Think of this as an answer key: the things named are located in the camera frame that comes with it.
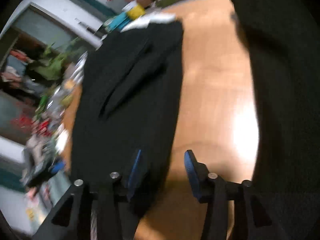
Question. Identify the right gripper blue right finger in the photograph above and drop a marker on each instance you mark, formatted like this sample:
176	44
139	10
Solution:
234	211

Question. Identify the red berry branches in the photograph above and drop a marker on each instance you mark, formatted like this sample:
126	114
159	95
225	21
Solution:
34	125

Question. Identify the green potted plant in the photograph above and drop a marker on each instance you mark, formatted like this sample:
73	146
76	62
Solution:
52	61

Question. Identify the black knit sweater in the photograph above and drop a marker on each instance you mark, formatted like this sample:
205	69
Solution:
127	114

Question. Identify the black fuzzy chair cushion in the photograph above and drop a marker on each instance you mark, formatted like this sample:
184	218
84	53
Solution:
283	44

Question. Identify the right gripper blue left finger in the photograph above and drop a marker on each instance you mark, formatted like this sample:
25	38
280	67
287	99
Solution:
82	213

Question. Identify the teal storage box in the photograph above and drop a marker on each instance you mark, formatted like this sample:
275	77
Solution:
117	23

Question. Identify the white folded napkin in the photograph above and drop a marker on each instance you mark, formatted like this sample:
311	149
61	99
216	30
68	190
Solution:
61	141

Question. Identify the light grey folded sweater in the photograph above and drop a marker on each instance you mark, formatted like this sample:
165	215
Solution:
155	17

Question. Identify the yellow shopping bag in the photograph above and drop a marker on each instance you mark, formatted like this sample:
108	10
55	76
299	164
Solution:
135	12

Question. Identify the glass jar green label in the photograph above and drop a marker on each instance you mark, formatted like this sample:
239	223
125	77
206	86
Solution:
66	100

